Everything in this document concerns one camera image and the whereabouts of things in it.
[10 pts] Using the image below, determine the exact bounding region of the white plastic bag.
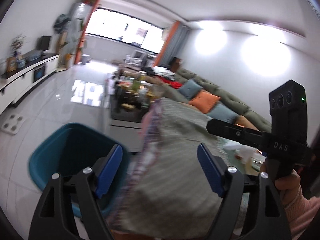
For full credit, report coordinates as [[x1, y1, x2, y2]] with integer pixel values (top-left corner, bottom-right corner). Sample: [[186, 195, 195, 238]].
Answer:
[[223, 141, 258, 164]]

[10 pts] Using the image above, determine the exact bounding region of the pink sleeve right forearm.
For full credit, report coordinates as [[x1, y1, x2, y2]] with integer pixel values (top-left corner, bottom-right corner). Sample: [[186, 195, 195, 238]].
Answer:
[[284, 186, 319, 239]]

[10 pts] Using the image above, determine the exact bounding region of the teal plastic trash bin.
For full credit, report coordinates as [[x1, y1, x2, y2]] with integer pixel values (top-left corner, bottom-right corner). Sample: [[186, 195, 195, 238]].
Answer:
[[29, 123, 131, 218]]

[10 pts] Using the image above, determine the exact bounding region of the right hand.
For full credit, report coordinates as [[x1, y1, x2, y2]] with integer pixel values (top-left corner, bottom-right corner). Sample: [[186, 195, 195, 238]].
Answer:
[[274, 170, 300, 206]]

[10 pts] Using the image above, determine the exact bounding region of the patterned green tablecloth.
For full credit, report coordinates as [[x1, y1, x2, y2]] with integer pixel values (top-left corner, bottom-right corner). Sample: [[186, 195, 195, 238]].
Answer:
[[109, 97, 268, 238]]

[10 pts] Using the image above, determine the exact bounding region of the orange cushion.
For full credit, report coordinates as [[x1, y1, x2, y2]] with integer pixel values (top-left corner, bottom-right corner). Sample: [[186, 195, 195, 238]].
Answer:
[[188, 90, 221, 114]]

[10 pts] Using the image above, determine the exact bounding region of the cluttered coffee table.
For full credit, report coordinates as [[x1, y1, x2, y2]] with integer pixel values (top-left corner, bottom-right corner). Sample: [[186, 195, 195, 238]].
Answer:
[[108, 64, 159, 129]]

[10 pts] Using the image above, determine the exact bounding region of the blue cushion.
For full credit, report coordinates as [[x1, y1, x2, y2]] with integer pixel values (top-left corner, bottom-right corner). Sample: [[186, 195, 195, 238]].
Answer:
[[178, 79, 203, 100]]

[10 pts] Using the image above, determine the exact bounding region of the green brown sectional sofa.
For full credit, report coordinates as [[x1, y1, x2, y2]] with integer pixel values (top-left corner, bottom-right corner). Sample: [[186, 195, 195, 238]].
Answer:
[[152, 68, 271, 133]]

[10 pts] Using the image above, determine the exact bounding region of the white bathroom scale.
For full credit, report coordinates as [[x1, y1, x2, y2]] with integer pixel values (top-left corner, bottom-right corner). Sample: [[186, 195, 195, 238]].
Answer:
[[1, 113, 26, 135]]

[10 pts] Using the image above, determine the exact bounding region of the white office chair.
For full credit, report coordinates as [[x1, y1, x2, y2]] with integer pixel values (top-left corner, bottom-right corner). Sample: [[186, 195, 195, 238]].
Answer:
[[125, 50, 147, 66]]

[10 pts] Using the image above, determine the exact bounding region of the white black TV cabinet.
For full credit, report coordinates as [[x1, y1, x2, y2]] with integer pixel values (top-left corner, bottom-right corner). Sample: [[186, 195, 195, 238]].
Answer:
[[0, 53, 59, 112]]

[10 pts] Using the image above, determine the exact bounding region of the black monitor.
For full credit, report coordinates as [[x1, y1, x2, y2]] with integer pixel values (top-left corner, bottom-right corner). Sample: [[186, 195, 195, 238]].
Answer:
[[36, 35, 52, 52]]

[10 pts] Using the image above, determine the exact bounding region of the white standing air conditioner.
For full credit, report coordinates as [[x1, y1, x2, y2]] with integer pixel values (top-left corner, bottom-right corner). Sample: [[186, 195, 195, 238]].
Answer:
[[60, 2, 92, 66]]

